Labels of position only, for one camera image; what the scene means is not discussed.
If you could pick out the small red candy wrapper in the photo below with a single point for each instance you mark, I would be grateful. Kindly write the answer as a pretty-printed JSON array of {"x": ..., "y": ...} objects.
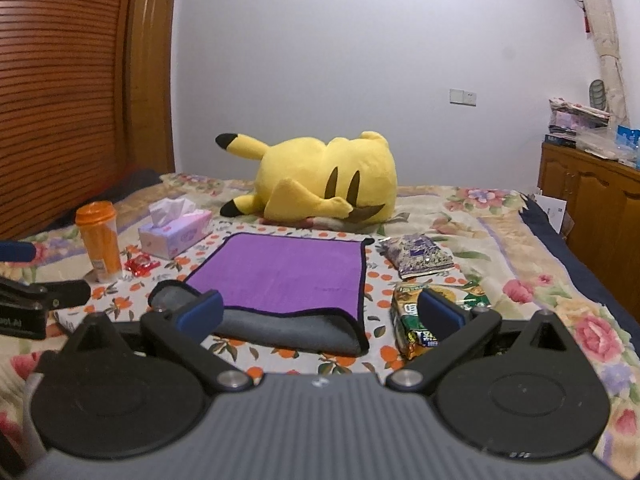
[{"x": 141, "y": 265}]

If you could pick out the yellow Pikachu plush toy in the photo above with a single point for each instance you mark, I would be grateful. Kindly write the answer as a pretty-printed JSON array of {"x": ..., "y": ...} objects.
[{"x": 353, "y": 180}]

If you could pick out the orange plastic cup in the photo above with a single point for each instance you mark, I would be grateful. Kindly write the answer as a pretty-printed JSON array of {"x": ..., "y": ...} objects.
[{"x": 98, "y": 229}]

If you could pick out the wooden slatted headboard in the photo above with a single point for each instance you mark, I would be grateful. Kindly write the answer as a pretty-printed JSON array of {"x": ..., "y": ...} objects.
[{"x": 62, "y": 107}]

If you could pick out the blue packaged items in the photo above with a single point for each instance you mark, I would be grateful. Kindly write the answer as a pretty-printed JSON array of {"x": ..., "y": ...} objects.
[{"x": 628, "y": 146}]

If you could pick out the wooden door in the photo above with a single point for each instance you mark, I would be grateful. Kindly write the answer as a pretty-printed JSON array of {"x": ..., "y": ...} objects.
[{"x": 147, "y": 84}]

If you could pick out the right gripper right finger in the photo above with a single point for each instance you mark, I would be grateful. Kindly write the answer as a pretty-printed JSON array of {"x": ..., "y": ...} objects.
[{"x": 461, "y": 335}]

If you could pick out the purple and grey towel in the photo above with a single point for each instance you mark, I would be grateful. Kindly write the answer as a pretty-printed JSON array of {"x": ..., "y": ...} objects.
[{"x": 288, "y": 292}]

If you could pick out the white wall switch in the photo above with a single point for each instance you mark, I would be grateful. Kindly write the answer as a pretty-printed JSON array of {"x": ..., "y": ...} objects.
[{"x": 462, "y": 97}]

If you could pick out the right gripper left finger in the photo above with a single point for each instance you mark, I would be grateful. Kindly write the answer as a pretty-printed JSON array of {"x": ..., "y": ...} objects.
[{"x": 174, "y": 329}]

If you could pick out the wooden side cabinet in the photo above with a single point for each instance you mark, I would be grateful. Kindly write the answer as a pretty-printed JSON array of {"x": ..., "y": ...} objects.
[{"x": 602, "y": 198}]

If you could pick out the white paper by bed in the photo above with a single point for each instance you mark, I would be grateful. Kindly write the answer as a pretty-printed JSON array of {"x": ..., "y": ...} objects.
[{"x": 554, "y": 208}]

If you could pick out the wrapped pipe in corner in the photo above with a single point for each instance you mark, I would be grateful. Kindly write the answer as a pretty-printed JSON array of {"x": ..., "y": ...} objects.
[{"x": 601, "y": 18}]

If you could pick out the green snack bag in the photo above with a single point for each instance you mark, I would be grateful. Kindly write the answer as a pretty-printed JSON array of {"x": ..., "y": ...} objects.
[{"x": 412, "y": 337}]

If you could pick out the purple snack bag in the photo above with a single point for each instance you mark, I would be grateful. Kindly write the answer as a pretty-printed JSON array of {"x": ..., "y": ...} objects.
[{"x": 415, "y": 255}]

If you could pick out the floral bed quilt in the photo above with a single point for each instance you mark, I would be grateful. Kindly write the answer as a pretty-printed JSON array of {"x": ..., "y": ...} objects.
[{"x": 530, "y": 268}]

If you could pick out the pink tissue box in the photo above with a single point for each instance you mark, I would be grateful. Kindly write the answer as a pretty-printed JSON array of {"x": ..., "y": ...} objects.
[{"x": 176, "y": 225}]

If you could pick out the stack of books and papers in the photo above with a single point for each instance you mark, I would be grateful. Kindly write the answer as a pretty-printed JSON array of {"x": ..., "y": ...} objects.
[{"x": 578, "y": 126}]

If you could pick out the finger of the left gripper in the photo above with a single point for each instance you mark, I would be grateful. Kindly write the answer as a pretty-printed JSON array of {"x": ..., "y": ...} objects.
[
  {"x": 54, "y": 295},
  {"x": 11, "y": 251}
]

